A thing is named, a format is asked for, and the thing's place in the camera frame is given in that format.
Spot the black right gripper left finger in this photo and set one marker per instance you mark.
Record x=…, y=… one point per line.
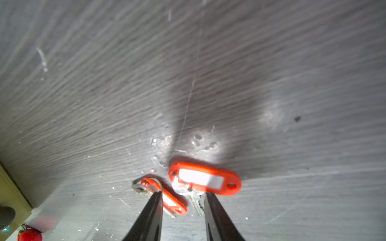
x=148, y=225

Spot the grey-yellow mini drawer cabinet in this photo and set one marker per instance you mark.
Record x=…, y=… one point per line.
x=15, y=209

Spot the key with red tag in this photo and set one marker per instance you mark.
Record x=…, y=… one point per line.
x=193, y=180
x=172, y=206

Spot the red strawberry toy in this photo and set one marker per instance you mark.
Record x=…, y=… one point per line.
x=28, y=233

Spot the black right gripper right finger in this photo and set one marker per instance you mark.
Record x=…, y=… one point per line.
x=219, y=226

